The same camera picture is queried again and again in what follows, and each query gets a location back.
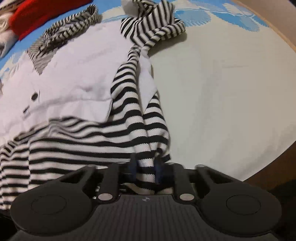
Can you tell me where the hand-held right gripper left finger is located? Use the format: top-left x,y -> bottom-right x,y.
57,154 -> 139,203

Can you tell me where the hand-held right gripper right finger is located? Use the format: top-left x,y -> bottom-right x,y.
154,158 -> 234,202

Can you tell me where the black white striped hooded garment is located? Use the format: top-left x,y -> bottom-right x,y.
0,0 -> 186,210

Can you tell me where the blue and white bed mat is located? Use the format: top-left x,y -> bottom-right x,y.
0,0 -> 296,183

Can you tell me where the red folded blanket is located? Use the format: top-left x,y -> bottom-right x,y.
9,0 -> 93,41

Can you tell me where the cream folded blanket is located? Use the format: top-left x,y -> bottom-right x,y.
0,0 -> 23,58

